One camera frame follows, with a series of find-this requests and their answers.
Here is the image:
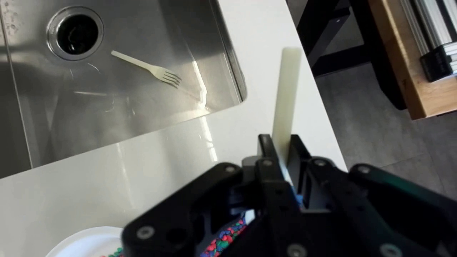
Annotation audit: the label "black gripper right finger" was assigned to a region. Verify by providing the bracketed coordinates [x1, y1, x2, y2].
[287, 134, 457, 257]

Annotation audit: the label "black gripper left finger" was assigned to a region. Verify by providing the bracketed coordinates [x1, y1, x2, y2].
[120, 134, 301, 257]

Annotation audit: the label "white plastic utensil handle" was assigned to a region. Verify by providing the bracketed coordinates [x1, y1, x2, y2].
[271, 46, 303, 168]

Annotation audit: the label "colourful beads in blue bowl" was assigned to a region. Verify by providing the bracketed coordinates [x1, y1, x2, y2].
[199, 212, 254, 257]

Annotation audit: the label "white bowl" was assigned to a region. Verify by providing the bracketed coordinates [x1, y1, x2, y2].
[44, 225, 127, 257]

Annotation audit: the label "stainless steel sink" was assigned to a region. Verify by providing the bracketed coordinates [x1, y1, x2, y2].
[0, 0, 249, 179]

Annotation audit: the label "cream plastic fork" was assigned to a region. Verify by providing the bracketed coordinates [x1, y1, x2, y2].
[110, 49, 183, 89]

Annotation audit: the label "black metal stand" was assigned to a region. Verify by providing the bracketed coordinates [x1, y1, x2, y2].
[294, 0, 411, 111]

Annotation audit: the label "sink drain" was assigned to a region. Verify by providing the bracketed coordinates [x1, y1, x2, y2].
[46, 4, 104, 61]

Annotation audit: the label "aluminium base frame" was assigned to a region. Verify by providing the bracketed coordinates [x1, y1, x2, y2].
[399, 0, 457, 82]

